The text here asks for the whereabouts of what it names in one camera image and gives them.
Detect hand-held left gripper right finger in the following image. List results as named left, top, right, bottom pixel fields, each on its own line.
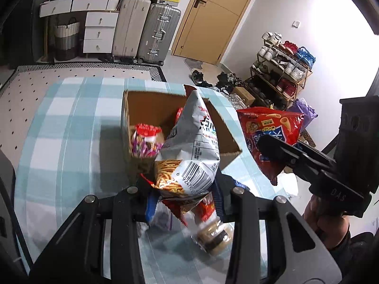
left=213, top=174, right=341, bottom=284

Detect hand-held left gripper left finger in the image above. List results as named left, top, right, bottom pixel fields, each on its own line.
left=30, top=176, right=157, bottom=284

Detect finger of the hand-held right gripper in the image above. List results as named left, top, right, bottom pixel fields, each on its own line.
left=296, top=142, right=336, bottom=170
left=257, top=138, right=322, bottom=184

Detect white noodle snack bag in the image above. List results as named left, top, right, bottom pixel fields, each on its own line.
left=151, top=84, right=221, bottom=198
left=161, top=194, right=217, bottom=228

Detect red triangular chip bag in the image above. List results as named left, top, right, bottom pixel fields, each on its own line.
left=236, top=106, right=305, bottom=185

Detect clear wafer biscuit packet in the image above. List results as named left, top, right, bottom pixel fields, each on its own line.
left=191, top=217, right=234, bottom=255

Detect purple candy packet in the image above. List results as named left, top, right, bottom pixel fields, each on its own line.
left=130, top=123, right=165, bottom=158

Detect brown cardboard box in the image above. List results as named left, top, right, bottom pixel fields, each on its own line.
left=121, top=89, right=243, bottom=184

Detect person's right hand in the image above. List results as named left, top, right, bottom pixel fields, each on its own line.
left=303, top=197, right=351, bottom=250

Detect printed cardboard carton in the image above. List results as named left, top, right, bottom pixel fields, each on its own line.
left=298, top=132, right=317, bottom=150

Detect purple bag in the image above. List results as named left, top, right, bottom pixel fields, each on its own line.
left=287, top=98, right=317, bottom=131

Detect small cardboard box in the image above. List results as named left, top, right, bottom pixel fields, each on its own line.
left=232, top=86, right=256, bottom=107

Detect wooden shoe rack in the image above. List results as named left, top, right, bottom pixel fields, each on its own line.
left=250, top=44, right=313, bottom=107

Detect rows of stored sneakers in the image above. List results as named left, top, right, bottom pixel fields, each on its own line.
left=257, top=31, right=314, bottom=98

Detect pile of loose shoes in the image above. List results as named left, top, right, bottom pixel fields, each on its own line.
left=191, top=69, right=249, bottom=107

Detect teal checked tablecloth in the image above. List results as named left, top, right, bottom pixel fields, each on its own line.
left=13, top=77, right=297, bottom=284

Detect grey door mat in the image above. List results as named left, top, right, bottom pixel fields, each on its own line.
left=184, top=58, right=205, bottom=73

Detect tan wooden door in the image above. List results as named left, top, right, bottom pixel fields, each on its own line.
left=172, top=0, right=262, bottom=66

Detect silver suitcase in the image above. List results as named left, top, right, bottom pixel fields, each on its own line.
left=137, top=3, right=182, bottom=66

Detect beige suitcase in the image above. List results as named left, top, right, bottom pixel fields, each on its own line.
left=112, top=0, right=151, bottom=62

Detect white drawer desk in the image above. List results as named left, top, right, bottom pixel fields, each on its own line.
left=39, top=0, right=120, bottom=55

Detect woven laundry basket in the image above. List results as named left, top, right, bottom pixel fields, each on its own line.
left=53, top=18, right=80, bottom=61

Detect dark grey fridge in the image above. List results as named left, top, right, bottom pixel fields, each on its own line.
left=6, top=0, right=45, bottom=66

